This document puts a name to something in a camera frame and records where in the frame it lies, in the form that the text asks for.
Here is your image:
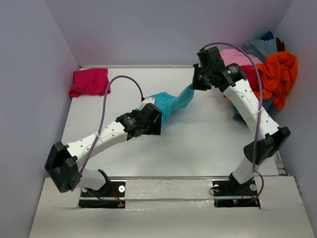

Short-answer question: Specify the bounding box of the dark blue t-shirt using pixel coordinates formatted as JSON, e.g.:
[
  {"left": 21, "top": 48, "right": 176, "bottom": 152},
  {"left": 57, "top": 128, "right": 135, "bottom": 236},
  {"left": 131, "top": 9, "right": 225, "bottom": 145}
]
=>
[{"left": 260, "top": 31, "right": 274, "bottom": 41}]

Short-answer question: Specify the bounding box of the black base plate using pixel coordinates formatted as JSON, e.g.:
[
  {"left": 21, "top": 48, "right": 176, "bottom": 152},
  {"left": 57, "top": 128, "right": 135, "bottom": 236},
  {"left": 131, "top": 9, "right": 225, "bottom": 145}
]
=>
[
  {"left": 78, "top": 179, "right": 126, "bottom": 209},
  {"left": 209, "top": 179, "right": 260, "bottom": 208}
]

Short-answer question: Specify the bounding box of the magenta t-shirt in pile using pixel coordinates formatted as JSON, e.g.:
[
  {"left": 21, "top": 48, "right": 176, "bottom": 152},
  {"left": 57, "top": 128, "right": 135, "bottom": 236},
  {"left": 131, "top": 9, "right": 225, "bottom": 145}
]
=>
[{"left": 241, "top": 65, "right": 258, "bottom": 85}]

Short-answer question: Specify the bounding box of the grey-blue t-shirt at back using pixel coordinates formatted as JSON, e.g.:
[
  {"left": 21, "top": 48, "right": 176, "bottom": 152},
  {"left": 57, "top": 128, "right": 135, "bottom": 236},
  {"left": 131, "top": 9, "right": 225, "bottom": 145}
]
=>
[{"left": 244, "top": 39, "right": 277, "bottom": 62}]

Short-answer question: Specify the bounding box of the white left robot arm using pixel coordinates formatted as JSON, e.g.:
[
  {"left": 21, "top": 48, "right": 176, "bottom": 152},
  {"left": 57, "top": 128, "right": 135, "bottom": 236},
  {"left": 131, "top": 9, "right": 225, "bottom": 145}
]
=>
[{"left": 45, "top": 103, "right": 162, "bottom": 196}]

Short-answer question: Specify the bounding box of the turquoise t-shirt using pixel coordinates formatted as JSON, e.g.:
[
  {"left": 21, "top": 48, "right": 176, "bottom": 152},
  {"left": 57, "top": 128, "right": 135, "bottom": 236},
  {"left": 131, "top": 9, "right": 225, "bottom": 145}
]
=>
[{"left": 150, "top": 84, "right": 195, "bottom": 128}]

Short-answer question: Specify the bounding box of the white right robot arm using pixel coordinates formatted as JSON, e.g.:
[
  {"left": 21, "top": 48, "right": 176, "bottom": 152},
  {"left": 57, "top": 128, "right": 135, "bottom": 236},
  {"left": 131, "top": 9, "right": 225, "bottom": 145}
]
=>
[{"left": 191, "top": 46, "right": 290, "bottom": 194}]

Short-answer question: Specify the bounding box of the slate blue t-shirt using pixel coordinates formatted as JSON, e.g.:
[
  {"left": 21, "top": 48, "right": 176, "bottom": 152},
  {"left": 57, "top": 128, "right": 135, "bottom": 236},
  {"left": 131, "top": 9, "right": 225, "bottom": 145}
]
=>
[{"left": 233, "top": 97, "right": 273, "bottom": 121}]

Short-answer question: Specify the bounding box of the pink t-shirt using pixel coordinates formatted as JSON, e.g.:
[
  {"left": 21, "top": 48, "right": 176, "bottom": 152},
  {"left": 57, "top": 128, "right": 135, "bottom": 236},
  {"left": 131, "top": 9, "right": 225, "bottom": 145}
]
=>
[{"left": 220, "top": 49, "right": 252, "bottom": 66}]

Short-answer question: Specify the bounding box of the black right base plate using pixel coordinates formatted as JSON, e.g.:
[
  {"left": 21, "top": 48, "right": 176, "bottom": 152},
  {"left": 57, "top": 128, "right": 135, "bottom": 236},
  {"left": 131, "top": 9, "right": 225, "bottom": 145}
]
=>
[{"left": 209, "top": 179, "right": 260, "bottom": 208}]

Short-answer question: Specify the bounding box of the folded magenta t-shirt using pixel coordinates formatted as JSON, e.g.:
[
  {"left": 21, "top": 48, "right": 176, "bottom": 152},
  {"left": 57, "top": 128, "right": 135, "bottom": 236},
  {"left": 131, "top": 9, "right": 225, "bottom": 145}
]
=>
[{"left": 68, "top": 68, "right": 109, "bottom": 98}]

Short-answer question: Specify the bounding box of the orange t-shirt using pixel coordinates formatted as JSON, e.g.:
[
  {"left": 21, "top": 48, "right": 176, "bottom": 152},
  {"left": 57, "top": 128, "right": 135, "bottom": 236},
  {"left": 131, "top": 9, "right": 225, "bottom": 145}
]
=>
[{"left": 251, "top": 52, "right": 298, "bottom": 110}]

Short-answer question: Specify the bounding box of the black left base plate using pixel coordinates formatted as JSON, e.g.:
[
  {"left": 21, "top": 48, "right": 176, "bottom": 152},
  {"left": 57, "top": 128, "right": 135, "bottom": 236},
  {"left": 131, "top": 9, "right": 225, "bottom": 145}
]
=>
[{"left": 78, "top": 179, "right": 126, "bottom": 209}]

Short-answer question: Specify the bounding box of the maroon t-shirt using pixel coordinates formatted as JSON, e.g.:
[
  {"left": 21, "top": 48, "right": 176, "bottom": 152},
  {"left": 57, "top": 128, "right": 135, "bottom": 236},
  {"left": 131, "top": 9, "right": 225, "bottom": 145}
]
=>
[{"left": 275, "top": 37, "right": 285, "bottom": 52}]

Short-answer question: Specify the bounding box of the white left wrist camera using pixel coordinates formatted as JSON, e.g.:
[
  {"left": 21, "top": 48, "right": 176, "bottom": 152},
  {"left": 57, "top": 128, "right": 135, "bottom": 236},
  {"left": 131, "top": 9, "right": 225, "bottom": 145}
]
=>
[{"left": 139, "top": 97, "right": 156, "bottom": 110}]

